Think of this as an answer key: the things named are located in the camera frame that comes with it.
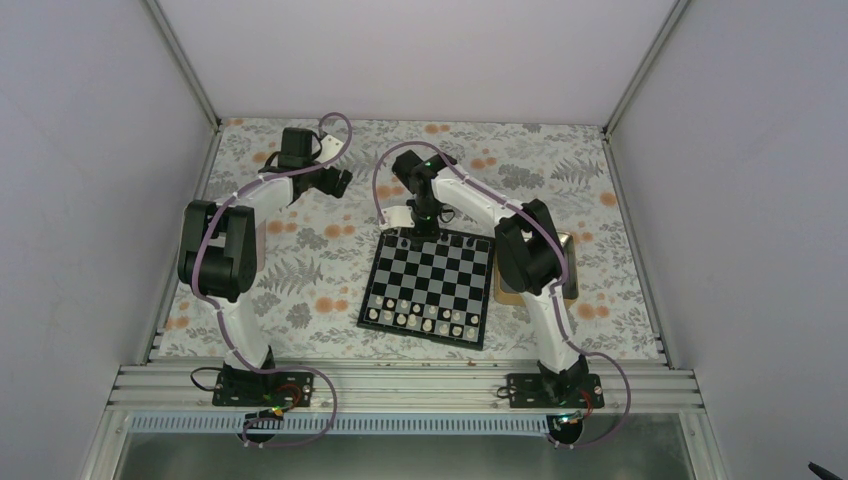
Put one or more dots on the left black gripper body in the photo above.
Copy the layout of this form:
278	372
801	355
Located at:
328	185

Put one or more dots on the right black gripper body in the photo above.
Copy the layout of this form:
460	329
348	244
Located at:
432	209

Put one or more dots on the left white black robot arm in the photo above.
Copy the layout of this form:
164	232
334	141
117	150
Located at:
280	181

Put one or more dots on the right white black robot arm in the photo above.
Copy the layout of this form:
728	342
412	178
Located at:
528	252

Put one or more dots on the black white chess board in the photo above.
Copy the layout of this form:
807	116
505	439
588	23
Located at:
462	267

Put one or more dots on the white chess pieces row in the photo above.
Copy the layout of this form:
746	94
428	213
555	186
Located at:
449	319

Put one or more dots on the floral patterned table mat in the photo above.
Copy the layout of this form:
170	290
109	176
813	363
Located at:
320	249

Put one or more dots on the wooden tray with metal bottom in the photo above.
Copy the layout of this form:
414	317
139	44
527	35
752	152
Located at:
505	295

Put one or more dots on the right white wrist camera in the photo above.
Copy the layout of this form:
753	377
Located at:
396	217

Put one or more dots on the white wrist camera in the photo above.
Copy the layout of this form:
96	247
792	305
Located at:
331	148
396	217

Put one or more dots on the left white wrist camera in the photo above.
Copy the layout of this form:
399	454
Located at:
331	148

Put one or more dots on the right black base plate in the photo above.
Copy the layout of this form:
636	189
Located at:
530	390

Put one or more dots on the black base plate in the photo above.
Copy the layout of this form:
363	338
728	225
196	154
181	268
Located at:
530	390
241	388

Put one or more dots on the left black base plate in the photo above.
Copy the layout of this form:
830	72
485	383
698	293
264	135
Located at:
241	388

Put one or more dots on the aluminium rail frame front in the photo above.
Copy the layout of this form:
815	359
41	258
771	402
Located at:
414	387

